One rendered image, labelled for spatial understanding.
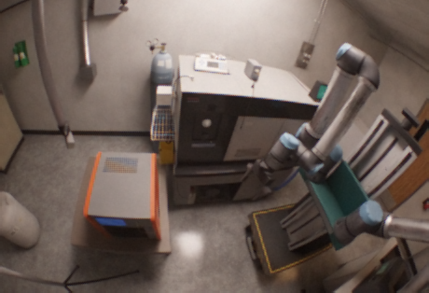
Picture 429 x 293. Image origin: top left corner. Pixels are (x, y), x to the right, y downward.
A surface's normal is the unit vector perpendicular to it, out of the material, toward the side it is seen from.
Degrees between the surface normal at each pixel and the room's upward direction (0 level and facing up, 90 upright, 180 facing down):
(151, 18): 90
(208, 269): 0
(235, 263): 0
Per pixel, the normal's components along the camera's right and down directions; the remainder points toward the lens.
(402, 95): -0.96, -0.01
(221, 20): 0.19, 0.67
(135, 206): 0.18, -0.74
